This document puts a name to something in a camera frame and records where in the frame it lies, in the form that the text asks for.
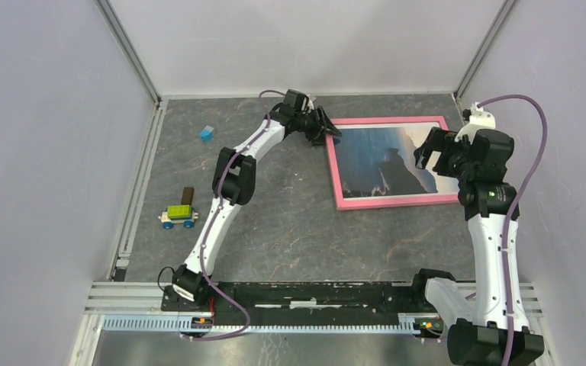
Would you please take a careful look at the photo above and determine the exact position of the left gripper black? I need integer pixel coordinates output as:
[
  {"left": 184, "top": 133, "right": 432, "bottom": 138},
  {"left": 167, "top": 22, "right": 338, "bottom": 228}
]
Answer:
[{"left": 293, "top": 105, "right": 340, "bottom": 147}]

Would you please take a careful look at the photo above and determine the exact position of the landscape photo print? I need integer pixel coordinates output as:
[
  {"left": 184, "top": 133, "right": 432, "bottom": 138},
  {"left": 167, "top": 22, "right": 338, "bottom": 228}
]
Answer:
[{"left": 333, "top": 121, "right": 459, "bottom": 201}]

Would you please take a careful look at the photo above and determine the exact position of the pink wooden picture frame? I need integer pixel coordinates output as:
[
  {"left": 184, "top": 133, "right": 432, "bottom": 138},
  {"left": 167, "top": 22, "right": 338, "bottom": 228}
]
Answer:
[{"left": 326, "top": 116, "right": 458, "bottom": 210}]

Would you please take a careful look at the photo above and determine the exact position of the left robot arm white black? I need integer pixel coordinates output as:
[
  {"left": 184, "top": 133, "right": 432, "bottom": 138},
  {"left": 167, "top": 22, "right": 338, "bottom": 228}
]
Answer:
[{"left": 172, "top": 89, "right": 341, "bottom": 311}]

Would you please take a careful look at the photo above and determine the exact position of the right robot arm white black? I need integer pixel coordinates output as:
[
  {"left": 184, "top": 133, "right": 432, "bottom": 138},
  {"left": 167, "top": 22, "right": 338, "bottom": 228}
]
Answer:
[{"left": 410, "top": 127, "right": 545, "bottom": 365}]

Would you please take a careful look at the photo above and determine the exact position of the blue cube block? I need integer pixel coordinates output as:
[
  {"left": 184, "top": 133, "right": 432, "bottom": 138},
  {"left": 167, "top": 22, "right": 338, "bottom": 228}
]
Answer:
[{"left": 199, "top": 126, "right": 214, "bottom": 142}]

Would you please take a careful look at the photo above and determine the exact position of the brown brick block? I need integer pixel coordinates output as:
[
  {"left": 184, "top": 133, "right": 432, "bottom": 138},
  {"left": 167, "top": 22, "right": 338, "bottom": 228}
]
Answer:
[{"left": 180, "top": 186, "right": 195, "bottom": 205}]

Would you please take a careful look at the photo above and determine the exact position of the toy brick car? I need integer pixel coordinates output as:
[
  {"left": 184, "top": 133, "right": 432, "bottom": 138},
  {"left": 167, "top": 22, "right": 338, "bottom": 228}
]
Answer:
[{"left": 158, "top": 204, "right": 199, "bottom": 230}]

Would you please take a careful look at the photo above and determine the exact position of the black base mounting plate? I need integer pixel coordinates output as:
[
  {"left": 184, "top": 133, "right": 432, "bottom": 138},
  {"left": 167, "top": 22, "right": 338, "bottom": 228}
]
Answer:
[{"left": 161, "top": 281, "right": 436, "bottom": 326}]

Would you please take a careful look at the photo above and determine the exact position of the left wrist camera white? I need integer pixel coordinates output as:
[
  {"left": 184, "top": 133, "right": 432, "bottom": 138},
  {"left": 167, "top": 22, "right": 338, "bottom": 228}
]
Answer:
[{"left": 304, "top": 95, "right": 316, "bottom": 113}]

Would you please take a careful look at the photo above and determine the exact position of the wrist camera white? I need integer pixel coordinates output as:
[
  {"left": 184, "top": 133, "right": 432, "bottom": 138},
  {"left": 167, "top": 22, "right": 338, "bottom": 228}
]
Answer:
[
  {"left": 304, "top": 95, "right": 316, "bottom": 113},
  {"left": 455, "top": 102, "right": 496, "bottom": 143}
]

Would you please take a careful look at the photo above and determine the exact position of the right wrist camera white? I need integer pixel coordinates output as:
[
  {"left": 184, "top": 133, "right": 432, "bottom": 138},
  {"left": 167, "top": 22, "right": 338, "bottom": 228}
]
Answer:
[{"left": 455, "top": 102, "right": 496, "bottom": 143}]

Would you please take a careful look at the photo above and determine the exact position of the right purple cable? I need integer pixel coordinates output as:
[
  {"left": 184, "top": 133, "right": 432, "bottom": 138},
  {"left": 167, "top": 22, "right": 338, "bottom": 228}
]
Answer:
[{"left": 421, "top": 94, "right": 549, "bottom": 366}]

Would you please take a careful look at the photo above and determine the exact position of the slotted cable duct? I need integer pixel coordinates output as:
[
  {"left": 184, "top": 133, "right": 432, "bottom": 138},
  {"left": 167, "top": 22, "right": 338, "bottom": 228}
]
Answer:
[{"left": 101, "top": 315, "right": 420, "bottom": 336}]

